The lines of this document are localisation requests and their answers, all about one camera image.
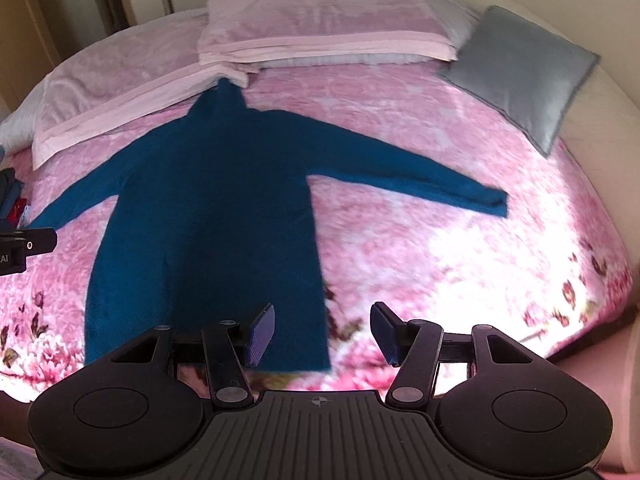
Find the person's left forearm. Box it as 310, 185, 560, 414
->
0, 389, 40, 448

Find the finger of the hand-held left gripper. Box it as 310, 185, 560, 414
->
21, 227, 57, 257

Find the stack of folded clothes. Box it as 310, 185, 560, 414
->
0, 142, 33, 231

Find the grey-blue square cushion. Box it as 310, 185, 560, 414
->
439, 5, 601, 157

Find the teal knit sweater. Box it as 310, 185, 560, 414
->
31, 77, 510, 373

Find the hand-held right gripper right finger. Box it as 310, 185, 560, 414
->
370, 302, 540, 408

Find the pink pillow by headboard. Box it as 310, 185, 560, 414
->
197, 0, 458, 68

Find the pink floral fleece blanket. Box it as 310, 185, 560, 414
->
0, 65, 633, 403

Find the striped pale bedding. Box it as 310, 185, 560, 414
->
260, 0, 483, 68

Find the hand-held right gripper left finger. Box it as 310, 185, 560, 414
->
107, 302, 276, 408

